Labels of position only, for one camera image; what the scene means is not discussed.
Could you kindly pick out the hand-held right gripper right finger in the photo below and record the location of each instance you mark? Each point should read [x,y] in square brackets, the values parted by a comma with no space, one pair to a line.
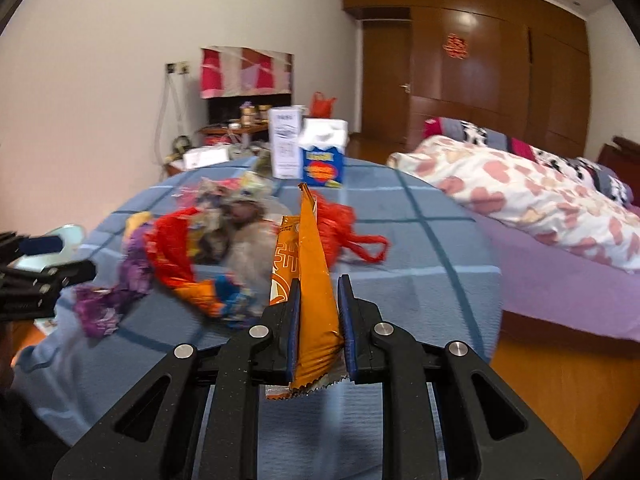
[346,330]

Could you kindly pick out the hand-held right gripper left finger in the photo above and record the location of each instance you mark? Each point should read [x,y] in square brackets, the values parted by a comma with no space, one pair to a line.
[295,330]

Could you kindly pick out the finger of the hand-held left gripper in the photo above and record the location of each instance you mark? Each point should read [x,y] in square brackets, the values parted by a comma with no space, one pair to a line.
[40,245]
[45,280]

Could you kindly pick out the light blue giraffe basin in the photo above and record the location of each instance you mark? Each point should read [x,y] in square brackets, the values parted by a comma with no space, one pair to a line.
[67,235]

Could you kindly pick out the red mesh bag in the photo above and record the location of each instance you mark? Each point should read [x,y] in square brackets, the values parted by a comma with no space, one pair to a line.
[340,225]

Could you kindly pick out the blue orange snack wrapper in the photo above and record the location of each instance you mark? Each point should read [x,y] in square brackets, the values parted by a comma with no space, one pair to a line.
[225,300]

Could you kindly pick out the blue plaid tablecloth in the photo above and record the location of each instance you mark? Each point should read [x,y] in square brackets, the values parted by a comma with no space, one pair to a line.
[425,280]

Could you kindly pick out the blue yellow box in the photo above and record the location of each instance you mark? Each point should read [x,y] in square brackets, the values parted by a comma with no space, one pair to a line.
[322,170]

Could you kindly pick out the white carton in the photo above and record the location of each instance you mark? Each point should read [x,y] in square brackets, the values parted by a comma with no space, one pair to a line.
[286,145]

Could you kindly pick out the flat white box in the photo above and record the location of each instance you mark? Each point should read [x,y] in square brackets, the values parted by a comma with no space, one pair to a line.
[205,158]

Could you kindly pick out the purple bed sheet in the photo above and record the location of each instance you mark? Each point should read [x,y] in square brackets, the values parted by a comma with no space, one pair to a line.
[550,285]

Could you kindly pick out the wooden television cabinet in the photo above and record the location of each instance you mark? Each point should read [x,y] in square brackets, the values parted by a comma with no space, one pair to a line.
[220,132]

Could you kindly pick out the orange plastic bag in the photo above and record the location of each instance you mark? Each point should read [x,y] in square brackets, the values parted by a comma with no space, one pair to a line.
[322,105]

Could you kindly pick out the wooden room door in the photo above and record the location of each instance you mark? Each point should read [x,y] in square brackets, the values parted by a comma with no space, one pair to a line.
[385,80]

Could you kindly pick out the television with pink cloth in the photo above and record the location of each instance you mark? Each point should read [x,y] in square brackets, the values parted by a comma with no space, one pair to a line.
[240,72]

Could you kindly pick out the cow print patchwork pillow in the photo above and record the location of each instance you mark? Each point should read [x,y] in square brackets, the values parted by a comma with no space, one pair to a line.
[575,167]

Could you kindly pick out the red wardrobe decoration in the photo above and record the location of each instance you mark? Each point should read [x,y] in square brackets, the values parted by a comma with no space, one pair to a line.
[456,46]

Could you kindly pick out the wooden bed headboard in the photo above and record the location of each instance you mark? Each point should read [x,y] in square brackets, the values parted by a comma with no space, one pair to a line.
[622,152]

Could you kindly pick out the wooden wardrobe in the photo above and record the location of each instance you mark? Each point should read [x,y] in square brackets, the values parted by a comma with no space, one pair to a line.
[500,35]

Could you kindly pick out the wall socket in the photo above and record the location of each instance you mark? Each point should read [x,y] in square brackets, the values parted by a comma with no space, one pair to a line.
[177,67]

